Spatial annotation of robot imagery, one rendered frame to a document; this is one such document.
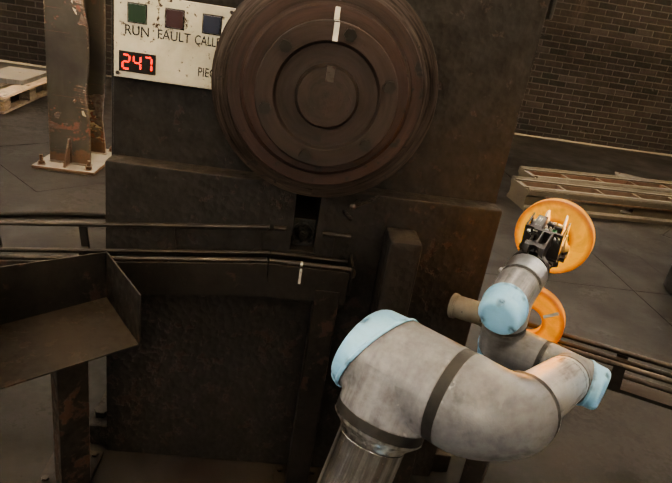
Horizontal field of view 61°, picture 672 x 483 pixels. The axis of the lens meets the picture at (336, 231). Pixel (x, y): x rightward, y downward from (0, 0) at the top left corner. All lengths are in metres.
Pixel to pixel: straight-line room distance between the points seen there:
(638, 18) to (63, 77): 6.62
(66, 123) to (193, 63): 2.82
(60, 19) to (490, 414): 3.69
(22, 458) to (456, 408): 1.46
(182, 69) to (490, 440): 1.03
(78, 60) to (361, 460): 3.56
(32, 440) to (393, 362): 1.44
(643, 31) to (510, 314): 7.55
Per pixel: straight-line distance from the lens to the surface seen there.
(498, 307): 0.96
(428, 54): 1.23
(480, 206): 1.46
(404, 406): 0.67
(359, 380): 0.69
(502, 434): 0.66
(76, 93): 4.06
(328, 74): 1.12
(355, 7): 1.18
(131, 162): 1.42
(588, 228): 1.24
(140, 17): 1.38
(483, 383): 0.65
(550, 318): 1.32
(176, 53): 1.37
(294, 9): 1.17
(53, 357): 1.22
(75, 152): 4.17
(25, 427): 2.00
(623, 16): 8.25
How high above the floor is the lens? 1.29
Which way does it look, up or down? 22 degrees down
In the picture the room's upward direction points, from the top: 9 degrees clockwise
